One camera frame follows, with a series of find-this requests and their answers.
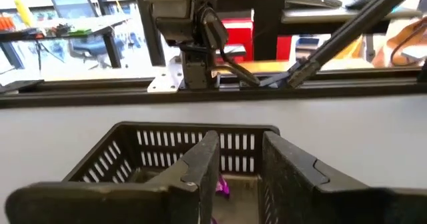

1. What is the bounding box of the yellow bottle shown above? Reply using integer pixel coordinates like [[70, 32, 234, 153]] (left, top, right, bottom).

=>
[[13, 0, 35, 28]]

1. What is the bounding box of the black plastic basket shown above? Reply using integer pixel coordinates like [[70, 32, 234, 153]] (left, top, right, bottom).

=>
[[62, 121, 281, 224]]

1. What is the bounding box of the black computer mouse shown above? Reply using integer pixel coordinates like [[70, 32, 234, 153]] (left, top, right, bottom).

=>
[[344, 0, 372, 11]]

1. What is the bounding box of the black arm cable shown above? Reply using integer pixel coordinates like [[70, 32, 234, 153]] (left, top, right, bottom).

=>
[[216, 47, 262, 87]]

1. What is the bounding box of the black diagonal frame strut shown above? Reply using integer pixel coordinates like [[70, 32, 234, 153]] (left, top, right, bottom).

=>
[[286, 0, 426, 89]]

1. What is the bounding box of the red cabinet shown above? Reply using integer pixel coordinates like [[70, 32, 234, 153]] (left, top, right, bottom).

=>
[[222, 17, 294, 63]]

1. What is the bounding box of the blue office chair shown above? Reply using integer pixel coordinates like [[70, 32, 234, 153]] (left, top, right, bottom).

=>
[[49, 0, 117, 67]]

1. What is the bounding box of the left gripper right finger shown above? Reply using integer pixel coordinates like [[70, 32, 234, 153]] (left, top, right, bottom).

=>
[[258, 130, 427, 224]]

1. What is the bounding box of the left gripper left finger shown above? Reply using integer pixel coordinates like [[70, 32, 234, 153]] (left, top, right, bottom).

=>
[[5, 129, 222, 224]]

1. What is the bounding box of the brown bag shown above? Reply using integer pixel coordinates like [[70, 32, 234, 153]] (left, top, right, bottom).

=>
[[371, 16, 427, 69]]

